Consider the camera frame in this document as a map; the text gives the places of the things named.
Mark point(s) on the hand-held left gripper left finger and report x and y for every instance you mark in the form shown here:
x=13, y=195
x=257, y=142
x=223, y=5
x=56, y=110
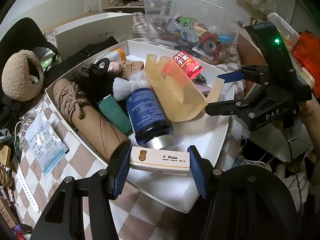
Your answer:
x=121, y=175

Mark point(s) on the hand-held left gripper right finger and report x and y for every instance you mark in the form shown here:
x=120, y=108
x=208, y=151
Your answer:
x=198, y=175

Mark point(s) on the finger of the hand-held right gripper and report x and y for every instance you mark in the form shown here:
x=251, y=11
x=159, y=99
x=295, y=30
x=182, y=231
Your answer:
x=225, y=106
x=232, y=76

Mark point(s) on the green clip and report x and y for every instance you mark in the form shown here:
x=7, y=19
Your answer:
x=200, y=79

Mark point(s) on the white shallow tray box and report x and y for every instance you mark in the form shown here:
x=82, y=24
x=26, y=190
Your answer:
x=212, y=142

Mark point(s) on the white matchbox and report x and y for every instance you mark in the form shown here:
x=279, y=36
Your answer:
x=160, y=161

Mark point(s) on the red foil packet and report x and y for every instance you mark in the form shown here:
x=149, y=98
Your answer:
x=183, y=65

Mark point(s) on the dark green box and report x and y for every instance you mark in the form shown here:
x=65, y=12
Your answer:
x=115, y=112

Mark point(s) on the clear lidded container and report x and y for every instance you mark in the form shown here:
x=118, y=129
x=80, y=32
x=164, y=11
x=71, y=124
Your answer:
x=287, y=27

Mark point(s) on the person's right hand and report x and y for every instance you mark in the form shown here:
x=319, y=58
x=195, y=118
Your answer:
x=308, y=115

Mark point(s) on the orange plastic bag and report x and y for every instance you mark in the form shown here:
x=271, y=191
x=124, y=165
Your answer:
x=307, y=55

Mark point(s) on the blue bottle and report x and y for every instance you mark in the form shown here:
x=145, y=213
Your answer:
x=147, y=115

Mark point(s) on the clear plastic bin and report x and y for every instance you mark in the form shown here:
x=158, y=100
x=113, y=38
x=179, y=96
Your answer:
x=175, y=17

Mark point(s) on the face mask packet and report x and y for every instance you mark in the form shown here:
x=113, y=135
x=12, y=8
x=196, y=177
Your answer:
x=42, y=142

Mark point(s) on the white cotton balls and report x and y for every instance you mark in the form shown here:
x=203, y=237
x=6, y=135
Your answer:
x=125, y=85

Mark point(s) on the black feather bundle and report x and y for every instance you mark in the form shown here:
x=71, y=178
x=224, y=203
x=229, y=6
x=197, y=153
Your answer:
x=97, y=85

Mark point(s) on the long wooden tag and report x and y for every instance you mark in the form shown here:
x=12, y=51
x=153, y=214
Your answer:
x=5, y=155

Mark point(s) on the black cloth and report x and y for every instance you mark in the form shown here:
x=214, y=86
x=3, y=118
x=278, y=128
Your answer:
x=82, y=55

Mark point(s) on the beige fleece earmuffs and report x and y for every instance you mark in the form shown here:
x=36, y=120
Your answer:
x=17, y=77

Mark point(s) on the white cardboard box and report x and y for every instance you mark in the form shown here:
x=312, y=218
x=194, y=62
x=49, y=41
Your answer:
x=95, y=32

